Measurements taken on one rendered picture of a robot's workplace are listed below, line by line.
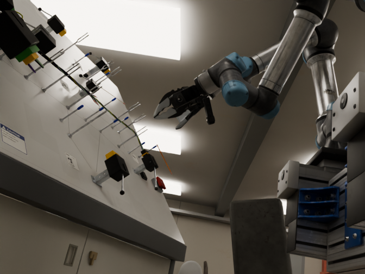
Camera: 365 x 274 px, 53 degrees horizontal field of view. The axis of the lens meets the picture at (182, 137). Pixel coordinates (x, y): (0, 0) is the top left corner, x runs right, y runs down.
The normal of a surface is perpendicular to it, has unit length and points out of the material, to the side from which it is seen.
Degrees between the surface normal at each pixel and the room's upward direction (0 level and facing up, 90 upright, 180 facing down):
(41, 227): 90
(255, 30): 180
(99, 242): 90
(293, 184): 90
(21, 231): 90
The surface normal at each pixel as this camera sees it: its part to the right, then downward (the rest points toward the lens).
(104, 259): 0.90, -0.01
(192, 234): 0.00, -0.40
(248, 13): -0.18, 0.90
